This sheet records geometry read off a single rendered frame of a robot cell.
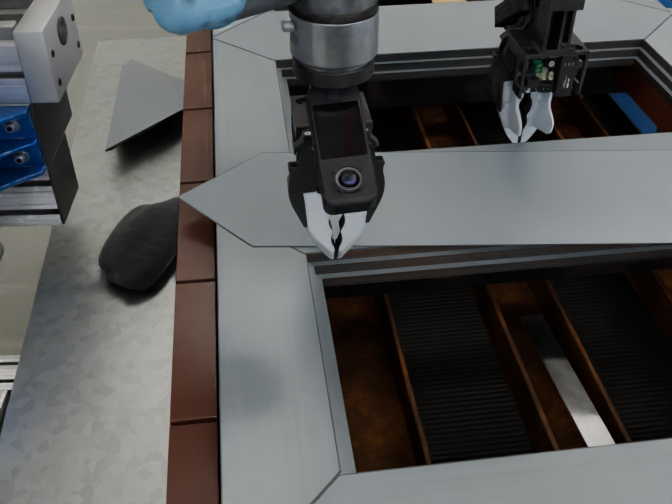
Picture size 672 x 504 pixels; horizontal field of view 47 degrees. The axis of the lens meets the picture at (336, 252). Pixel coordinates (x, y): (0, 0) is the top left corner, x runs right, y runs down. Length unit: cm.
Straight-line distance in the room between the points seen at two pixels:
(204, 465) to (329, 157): 27
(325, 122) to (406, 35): 59
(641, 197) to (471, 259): 21
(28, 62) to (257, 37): 40
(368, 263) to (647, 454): 32
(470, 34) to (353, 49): 62
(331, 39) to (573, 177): 40
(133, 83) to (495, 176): 73
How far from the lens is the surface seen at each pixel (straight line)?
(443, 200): 87
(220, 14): 57
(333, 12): 64
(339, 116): 67
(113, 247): 107
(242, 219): 84
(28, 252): 229
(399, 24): 129
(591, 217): 88
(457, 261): 83
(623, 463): 65
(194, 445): 67
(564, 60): 89
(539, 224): 86
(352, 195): 64
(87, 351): 97
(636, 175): 97
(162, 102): 136
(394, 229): 82
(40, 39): 96
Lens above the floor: 135
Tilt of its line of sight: 39 degrees down
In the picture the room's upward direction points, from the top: straight up
